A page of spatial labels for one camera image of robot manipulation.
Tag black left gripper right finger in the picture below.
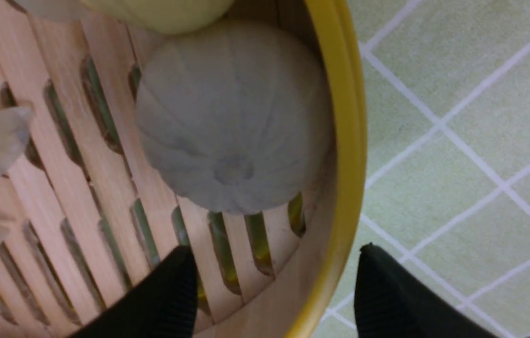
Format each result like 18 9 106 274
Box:
353 243 493 338

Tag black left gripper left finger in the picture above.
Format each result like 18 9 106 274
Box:
71 246 198 338

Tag yellow rimmed bamboo steamer basket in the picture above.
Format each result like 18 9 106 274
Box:
0 0 367 338

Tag green checked tablecloth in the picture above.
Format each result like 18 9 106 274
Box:
313 0 530 338

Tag white bun near gripper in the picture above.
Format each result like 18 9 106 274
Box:
136 20 334 215

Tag pale green round bun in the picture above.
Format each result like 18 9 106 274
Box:
82 0 234 35

